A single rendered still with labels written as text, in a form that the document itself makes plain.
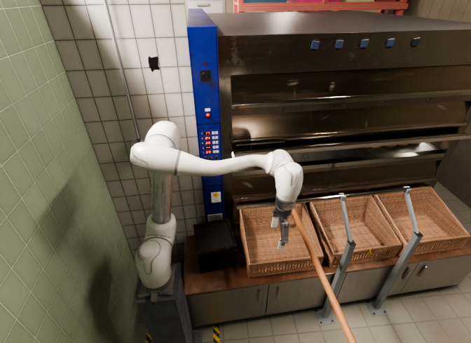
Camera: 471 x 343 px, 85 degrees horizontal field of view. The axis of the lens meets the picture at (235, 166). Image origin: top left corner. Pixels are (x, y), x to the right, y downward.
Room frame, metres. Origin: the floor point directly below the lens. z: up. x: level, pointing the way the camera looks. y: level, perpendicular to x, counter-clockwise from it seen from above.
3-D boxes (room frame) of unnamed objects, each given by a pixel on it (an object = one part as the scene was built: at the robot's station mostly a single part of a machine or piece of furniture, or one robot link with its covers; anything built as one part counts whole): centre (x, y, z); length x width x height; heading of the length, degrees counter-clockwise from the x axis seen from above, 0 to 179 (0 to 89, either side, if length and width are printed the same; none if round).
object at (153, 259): (0.81, 0.42, 1.17); 0.18 x 0.16 x 0.22; 2
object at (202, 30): (2.47, 0.31, 1.08); 1.93 x 0.16 x 2.15; 8
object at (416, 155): (1.72, -0.86, 1.16); 1.80 x 0.06 x 0.04; 98
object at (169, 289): (0.78, 0.42, 1.03); 0.22 x 0.18 x 0.06; 5
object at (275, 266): (1.35, -0.33, 0.72); 0.56 x 0.49 x 0.28; 97
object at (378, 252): (1.44, -0.93, 0.72); 0.56 x 0.49 x 0.28; 99
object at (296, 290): (1.40, -0.80, 0.29); 2.42 x 0.56 x 0.58; 98
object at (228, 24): (2.62, -0.65, 1.05); 2.10 x 1.91 x 2.10; 98
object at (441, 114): (1.70, -0.86, 1.54); 1.79 x 0.11 x 0.19; 98
